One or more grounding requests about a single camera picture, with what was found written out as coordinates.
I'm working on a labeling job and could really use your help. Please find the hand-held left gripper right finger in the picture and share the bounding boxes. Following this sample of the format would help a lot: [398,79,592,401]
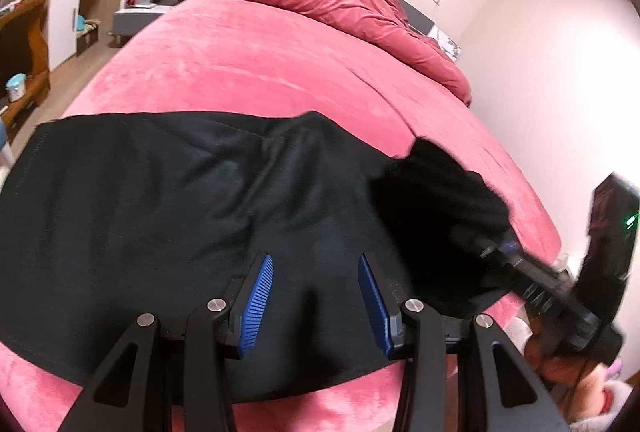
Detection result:
[356,252,571,432]

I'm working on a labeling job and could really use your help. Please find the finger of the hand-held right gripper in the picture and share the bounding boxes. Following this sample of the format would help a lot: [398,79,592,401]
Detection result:
[475,236,566,293]

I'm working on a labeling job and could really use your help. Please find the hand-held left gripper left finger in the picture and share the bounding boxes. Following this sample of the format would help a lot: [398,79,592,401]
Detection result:
[59,252,276,432]

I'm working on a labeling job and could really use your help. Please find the black embroidered pants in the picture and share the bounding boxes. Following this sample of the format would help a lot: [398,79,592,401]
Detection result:
[0,111,511,405]

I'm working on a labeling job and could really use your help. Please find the person's right forearm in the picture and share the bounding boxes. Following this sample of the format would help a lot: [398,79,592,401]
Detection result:
[565,359,637,432]

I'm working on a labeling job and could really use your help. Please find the person's right hand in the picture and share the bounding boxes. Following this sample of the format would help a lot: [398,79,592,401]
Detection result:
[525,332,601,388]

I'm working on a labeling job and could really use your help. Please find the bed with pink sheet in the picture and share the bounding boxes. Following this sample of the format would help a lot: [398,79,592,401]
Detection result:
[0,0,561,432]

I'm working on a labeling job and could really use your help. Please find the white and grey nightstand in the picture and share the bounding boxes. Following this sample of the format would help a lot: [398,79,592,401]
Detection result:
[112,0,201,46]

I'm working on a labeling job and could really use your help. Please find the dark storage box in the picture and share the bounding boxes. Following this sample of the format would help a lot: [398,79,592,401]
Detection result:
[75,15,100,56]

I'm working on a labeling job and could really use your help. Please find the teal lidded jar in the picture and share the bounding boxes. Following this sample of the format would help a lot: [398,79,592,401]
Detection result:
[5,73,27,103]

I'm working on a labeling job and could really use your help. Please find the low wooden table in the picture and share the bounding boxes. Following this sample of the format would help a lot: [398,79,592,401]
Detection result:
[0,0,51,133]

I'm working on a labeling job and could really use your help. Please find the wooden desk with white drawer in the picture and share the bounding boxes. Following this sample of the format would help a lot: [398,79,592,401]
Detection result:
[20,0,138,73]

